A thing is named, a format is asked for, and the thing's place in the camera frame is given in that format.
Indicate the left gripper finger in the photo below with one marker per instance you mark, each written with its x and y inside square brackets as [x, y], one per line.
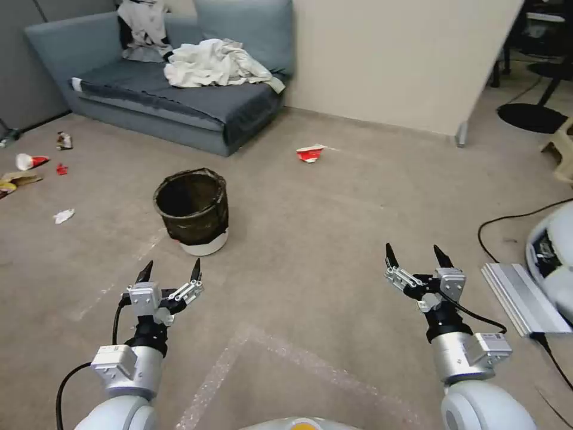
[190, 289]
[146, 273]

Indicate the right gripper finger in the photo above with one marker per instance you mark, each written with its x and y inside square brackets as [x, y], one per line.
[403, 277]
[443, 260]

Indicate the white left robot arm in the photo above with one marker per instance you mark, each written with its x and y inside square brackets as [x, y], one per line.
[134, 372]

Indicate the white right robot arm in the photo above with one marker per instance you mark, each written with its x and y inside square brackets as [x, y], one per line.
[465, 358]

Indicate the white round trash can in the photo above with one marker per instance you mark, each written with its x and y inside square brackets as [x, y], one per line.
[203, 246]

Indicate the black trash bag liner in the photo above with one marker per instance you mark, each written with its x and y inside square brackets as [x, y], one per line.
[197, 224]

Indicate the silver aluminium profile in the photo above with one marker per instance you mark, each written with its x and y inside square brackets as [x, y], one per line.
[521, 298]

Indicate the crumpled white paper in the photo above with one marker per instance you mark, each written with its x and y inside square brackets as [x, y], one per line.
[63, 216]

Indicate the white rounded machine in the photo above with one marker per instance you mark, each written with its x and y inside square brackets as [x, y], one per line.
[553, 255]

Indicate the grey metal partition foot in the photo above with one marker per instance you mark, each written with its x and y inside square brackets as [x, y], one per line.
[461, 134]

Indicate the small red scrap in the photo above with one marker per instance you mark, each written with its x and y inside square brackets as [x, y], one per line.
[62, 169]

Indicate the crushed red paper cup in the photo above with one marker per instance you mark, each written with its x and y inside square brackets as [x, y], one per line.
[309, 154]

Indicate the brown and yellow crumpled wrapper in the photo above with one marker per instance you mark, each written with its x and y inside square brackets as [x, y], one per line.
[18, 180]

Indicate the beige plastic stool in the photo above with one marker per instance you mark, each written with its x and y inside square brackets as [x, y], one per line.
[562, 148]

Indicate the white and red paper cup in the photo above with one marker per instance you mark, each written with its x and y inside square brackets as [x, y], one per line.
[27, 161]

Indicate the black round stand base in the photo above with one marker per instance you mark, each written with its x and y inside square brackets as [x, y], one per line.
[530, 117]

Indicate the white robot front shell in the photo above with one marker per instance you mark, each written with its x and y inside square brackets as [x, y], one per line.
[300, 424]

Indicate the blue-grey fabric sofa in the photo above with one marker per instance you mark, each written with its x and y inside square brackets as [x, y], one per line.
[147, 98]

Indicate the clear plastic bottle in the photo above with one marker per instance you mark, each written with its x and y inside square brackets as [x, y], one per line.
[8, 138]

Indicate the white crumpled cloth pile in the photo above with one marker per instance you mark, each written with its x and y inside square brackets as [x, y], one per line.
[206, 65]

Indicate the black office chair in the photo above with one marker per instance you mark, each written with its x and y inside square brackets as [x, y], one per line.
[537, 36]

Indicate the blue-grey sofa cushion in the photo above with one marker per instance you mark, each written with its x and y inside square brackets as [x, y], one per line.
[250, 27]

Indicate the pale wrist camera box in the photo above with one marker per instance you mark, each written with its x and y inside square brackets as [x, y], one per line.
[451, 286]
[144, 299]

